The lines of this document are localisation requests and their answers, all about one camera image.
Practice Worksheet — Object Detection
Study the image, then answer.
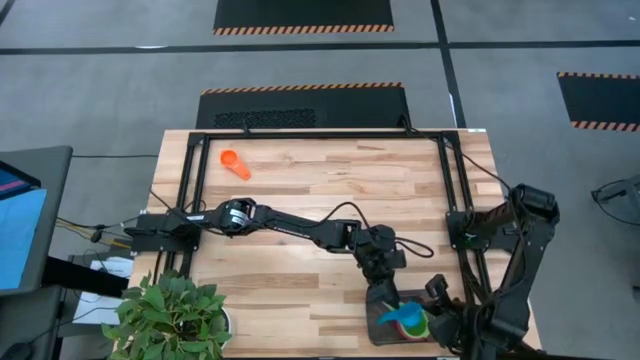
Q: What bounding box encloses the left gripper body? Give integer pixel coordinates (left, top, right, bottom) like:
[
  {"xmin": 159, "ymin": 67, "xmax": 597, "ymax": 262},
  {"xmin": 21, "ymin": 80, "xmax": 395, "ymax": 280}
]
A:
[{"xmin": 355, "ymin": 223, "xmax": 407, "ymax": 289}]

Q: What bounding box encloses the black metal table frame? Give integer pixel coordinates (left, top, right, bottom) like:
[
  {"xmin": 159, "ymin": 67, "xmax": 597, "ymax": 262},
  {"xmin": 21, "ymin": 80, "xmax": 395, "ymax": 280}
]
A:
[{"xmin": 177, "ymin": 129, "xmax": 544, "ymax": 360}]

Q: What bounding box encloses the light blue panel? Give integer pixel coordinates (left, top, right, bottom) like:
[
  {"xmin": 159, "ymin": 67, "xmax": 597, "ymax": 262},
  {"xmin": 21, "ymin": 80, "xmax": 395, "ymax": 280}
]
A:
[{"xmin": 0, "ymin": 188, "xmax": 49, "ymax": 291}]

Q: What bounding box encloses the long black cable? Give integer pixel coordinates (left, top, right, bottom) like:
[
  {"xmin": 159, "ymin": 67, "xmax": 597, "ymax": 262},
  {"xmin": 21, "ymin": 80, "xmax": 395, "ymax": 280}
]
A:
[{"xmin": 399, "ymin": 114, "xmax": 516, "ymax": 194}]

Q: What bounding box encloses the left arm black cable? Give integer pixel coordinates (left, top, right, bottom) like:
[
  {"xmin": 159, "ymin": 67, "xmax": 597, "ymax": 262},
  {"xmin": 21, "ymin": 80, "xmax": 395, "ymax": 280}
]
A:
[{"xmin": 319, "ymin": 201, "xmax": 435, "ymax": 260}]

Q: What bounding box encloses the black hazard-striped floor mat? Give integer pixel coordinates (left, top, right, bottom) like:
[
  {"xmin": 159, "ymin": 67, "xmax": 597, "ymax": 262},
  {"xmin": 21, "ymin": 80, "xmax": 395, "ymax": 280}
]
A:
[
  {"xmin": 555, "ymin": 71, "xmax": 640, "ymax": 133},
  {"xmin": 194, "ymin": 81, "xmax": 413, "ymax": 130},
  {"xmin": 213, "ymin": 0, "xmax": 395, "ymax": 37}
]

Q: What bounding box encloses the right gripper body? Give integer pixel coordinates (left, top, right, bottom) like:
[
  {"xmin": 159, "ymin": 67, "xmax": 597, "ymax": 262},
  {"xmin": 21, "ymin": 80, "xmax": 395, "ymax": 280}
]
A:
[{"xmin": 423, "ymin": 273, "xmax": 484, "ymax": 351}]

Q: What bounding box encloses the grey plastic basket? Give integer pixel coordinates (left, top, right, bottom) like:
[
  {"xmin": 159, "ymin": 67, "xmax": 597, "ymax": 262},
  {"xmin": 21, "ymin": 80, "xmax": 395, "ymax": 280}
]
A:
[{"xmin": 365, "ymin": 287, "xmax": 454, "ymax": 348}]

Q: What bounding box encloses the yellow cable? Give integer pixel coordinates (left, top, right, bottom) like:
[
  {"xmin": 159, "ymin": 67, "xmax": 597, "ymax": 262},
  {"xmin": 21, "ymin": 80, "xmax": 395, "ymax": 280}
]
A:
[{"xmin": 55, "ymin": 217, "xmax": 132, "ymax": 250}]

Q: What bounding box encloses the green potted plant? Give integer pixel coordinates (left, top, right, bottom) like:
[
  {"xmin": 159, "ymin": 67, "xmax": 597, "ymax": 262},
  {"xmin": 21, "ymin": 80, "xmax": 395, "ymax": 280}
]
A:
[{"xmin": 101, "ymin": 269, "xmax": 234, "ymax": 360}]

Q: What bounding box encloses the black beam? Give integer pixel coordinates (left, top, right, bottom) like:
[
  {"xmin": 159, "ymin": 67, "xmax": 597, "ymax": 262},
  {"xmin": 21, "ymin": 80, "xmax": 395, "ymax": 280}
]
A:
[{"xmin": 42, "ymin": 255, "xmax": 130, "ymax": 300}]

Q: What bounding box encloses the grey cart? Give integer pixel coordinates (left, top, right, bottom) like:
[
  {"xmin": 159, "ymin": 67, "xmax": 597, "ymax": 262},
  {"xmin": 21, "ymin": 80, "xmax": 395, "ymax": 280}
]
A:
[{"xmin": 0, "ymin": 145, "xmax": 75, "ymax": 297}]

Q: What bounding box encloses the green measuring cup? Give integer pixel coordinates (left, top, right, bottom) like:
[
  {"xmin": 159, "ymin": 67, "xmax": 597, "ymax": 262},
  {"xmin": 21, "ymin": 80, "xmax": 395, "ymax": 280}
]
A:
[{"xmin": 399, "ymin": 312, "xmax": 430, "ymax": 341}]

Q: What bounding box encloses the orange measuring cup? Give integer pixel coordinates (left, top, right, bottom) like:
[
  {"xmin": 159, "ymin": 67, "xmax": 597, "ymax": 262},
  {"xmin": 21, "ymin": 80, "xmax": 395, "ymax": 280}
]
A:
[{"xmin": 219, "ymin": 148, "xmax": 253, "ymax": 182}]

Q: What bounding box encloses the white paper sheet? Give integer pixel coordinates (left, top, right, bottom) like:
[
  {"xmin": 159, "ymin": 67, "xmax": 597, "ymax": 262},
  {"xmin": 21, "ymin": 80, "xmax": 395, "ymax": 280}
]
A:
[
  {"xmin": 89, "ymin": 255, "xmax": 135, "ymax": 280},
  {"xmin": 72, "ymin": 291, "xmax": 129, "ymax": 326}
]

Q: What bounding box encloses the grey chair base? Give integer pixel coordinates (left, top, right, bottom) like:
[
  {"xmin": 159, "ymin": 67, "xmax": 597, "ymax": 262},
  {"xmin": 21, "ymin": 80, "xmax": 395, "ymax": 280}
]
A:
[{"xmin": 589, "ymin": 173, "xmax": 640, "ymax": 206}]

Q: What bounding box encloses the light blue measuring cup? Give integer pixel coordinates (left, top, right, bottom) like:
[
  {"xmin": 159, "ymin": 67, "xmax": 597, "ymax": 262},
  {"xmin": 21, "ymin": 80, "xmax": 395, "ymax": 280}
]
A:
[{"xmin": 375, "ymin": 300, "xmax": 425, "ymax": 327}]

